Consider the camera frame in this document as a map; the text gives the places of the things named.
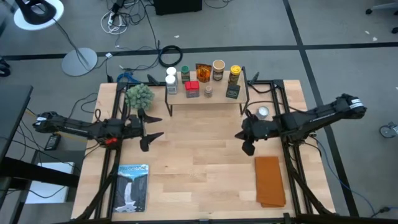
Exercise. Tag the white floor lamp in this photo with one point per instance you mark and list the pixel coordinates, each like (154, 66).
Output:
(79, 62)

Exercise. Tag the black-label jar tan lid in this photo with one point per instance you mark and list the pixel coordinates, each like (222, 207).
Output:
(218, 70)

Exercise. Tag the red smoked paprika tin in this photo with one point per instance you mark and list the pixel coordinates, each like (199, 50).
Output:
(192, 88)

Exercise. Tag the green potted succulent plant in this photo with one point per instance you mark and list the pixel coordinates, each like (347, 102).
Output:
(139, 96)

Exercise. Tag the black metal table frame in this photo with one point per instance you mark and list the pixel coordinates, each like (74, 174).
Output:
(119, 96)

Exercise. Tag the green-lid glass spice jar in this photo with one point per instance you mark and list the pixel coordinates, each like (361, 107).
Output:
(185, 74)

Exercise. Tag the black desk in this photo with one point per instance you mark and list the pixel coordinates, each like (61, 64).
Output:
(12, 109)

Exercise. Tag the grey chair base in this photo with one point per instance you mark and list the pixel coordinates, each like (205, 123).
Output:
(382, 7)

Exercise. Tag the black equipment case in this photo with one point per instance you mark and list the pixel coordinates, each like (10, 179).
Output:
(177, 6)

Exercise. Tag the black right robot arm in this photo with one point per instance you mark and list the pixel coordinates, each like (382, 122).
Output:
(323, 113)

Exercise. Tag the grey caster wheel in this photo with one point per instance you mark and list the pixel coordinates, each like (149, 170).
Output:
(387, 131)

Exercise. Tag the small patterned round tin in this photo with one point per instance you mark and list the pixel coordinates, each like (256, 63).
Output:
(263, 112)

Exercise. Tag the tiny glass spice jar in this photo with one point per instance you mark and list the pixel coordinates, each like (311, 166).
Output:
(208, 91)

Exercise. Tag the black wheel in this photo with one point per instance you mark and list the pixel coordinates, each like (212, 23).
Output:
(3, 70)

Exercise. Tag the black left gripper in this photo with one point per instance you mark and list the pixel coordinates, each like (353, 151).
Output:
(135, 127)

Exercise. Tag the small black box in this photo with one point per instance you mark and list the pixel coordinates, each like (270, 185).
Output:
(233, 91)

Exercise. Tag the black power adapter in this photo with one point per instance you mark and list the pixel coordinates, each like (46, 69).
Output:
(53, 142)

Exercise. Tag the yellow-lid spice jar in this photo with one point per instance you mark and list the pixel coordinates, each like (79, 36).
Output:
(234, 74)

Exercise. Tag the brown orange spice pouch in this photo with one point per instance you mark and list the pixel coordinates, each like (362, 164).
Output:
(203, 73)

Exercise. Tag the Yellowstone picture book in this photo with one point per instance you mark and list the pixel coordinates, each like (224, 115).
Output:
(130, 189)

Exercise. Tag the orange folded cloth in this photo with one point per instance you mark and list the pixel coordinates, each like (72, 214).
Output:
(270, 183)

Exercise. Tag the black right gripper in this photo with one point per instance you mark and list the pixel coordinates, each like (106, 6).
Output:
(262, 129)

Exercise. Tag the bagel seasoning jar white lid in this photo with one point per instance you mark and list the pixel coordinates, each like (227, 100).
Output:
(171, 71)
(170, 84)

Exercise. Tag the wooden shelf black metal frame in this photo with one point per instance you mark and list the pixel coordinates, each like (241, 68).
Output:
(217, 99)

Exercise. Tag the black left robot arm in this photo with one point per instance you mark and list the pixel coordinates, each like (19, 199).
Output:
(77, 127)

